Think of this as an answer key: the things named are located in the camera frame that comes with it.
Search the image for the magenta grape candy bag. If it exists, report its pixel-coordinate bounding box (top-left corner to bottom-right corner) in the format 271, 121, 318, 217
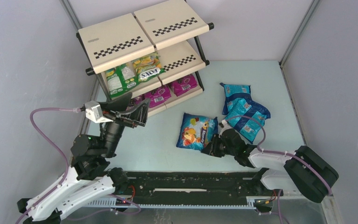
168, 74, 198, 97
144, 85, 171, 108
130, 95, 144, 107

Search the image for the green candy bag nutrition side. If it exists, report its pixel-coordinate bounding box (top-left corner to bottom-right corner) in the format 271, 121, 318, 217
104, 63, 139, 98

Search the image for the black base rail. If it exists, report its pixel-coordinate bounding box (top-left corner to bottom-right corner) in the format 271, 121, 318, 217
89, 170, 278, 208

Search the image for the beige three-tier shelf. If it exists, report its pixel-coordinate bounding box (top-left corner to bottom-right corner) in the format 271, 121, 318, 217
76, 0, 214, 115

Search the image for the green Fox's candy bag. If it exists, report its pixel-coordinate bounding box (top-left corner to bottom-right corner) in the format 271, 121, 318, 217
132, 52, 166, 83

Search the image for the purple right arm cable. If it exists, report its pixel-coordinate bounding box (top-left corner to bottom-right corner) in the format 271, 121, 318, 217
223, 115, 332, 224

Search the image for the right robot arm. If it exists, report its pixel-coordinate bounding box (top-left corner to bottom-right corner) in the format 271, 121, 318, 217
202, 129, 339, 203

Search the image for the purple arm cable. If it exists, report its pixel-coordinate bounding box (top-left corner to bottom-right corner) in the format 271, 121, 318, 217
14, 107, 85, 224
223, 115, 332, 224

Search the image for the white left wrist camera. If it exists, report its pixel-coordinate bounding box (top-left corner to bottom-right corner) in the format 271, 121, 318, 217
84, 101, 113, 123

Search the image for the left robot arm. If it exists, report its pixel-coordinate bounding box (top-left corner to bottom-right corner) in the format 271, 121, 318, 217
17, 92, 150, 224

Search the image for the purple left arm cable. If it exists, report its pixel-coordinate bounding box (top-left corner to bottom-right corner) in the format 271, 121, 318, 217
14, 107, 85, 224

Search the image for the blue fruit candy bag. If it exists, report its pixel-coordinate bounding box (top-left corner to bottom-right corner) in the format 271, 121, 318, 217
176, 113, 218, 152

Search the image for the teal blue candy bag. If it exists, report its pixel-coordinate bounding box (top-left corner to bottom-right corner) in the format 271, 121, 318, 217
220, 83, 252, 115
225, 98, 271, 143

